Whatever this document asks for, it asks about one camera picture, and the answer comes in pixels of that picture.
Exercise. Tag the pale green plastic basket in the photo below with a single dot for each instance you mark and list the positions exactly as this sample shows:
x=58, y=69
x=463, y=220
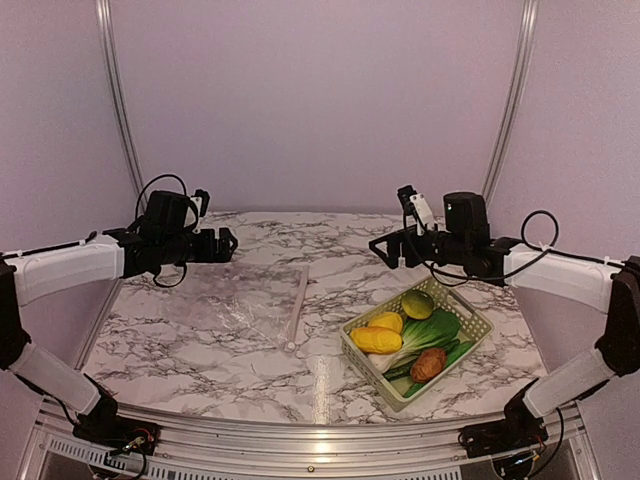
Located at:
x=474, y=327

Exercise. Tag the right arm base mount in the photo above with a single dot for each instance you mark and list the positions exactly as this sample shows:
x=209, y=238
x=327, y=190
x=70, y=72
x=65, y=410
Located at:
x=496, y=437

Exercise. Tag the dark green bumpy cucumber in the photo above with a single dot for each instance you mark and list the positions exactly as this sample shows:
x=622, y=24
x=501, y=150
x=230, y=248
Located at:
x=398, y=372

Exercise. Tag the left aluminium frame post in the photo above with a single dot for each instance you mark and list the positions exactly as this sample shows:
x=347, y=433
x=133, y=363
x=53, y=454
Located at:
x=108, y=41

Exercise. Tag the aluminium front rail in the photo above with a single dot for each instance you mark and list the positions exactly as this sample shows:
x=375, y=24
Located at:
x=191, y=447

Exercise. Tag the brown fake potato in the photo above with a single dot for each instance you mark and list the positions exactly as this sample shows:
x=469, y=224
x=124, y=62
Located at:
x=429, y=364

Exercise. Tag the right aluminium frame post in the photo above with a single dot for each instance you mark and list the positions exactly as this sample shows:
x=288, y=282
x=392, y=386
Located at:
x=515, y=91

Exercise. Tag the yellow fake lemon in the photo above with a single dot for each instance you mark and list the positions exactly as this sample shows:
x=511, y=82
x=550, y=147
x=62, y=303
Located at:
x=389, y=320

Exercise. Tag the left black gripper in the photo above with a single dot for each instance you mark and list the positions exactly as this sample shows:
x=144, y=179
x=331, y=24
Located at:
x=207, y=253

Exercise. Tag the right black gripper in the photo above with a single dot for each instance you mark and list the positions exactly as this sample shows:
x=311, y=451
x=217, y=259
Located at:
x=393, y=259

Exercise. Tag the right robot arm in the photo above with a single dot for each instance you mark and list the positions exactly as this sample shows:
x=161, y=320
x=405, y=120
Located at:
x=609, y=287

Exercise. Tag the clear zip top bag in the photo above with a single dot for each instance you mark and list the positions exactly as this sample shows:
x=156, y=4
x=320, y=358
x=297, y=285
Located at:
x=258, y=303

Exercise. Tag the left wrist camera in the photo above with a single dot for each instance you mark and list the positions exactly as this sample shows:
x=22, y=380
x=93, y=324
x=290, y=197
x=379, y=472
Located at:
x=197, y=209

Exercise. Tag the aluminium frame post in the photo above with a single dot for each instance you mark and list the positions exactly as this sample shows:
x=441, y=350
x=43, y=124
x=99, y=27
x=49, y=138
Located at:
x=515, y=91
x=108, y=41

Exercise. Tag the green fake cucumber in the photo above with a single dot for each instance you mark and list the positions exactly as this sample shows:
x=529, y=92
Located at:
x=452, y=355

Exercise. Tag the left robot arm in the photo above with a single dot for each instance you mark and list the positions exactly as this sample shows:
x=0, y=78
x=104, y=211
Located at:
x=116, y=254

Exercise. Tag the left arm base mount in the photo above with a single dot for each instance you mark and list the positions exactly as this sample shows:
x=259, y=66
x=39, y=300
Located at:
x=120, y=434

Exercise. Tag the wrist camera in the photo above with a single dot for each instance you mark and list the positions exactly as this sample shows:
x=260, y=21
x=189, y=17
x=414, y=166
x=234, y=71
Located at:
x=197, y=209
x=415, y=205

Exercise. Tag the orange yellow fake corn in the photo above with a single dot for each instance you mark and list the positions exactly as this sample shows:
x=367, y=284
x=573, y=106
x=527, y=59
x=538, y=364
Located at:
x=376, y=340

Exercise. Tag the green fake bok choy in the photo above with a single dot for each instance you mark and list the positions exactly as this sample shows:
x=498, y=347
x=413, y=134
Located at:
x=418, y=335

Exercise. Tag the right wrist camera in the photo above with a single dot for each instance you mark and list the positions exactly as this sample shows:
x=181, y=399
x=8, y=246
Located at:
x=415, y=205

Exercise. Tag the dark green fake pepper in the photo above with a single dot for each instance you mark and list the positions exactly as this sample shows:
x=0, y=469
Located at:
x=417, y=304

